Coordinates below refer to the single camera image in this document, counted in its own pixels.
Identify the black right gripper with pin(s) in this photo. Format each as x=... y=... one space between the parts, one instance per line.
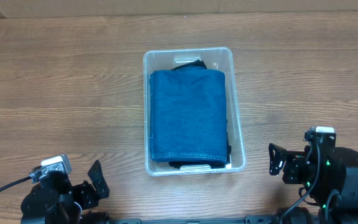
x=296 y=164

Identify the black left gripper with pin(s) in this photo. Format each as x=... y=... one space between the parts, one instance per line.
x=84 y=191

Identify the black cloth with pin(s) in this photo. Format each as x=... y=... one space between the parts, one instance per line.
x=198 y=64
x=211 y=164

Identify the dark blue towel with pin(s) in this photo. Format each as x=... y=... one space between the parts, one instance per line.
x=188 y=120

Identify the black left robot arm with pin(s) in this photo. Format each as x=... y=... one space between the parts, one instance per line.
x=54 y=199

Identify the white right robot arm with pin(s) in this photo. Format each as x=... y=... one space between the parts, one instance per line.
x=326 y=173

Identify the clear plastic container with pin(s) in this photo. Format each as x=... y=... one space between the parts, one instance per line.
x=217 y=58

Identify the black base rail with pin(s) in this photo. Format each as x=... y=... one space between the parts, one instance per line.
x=179 y=220

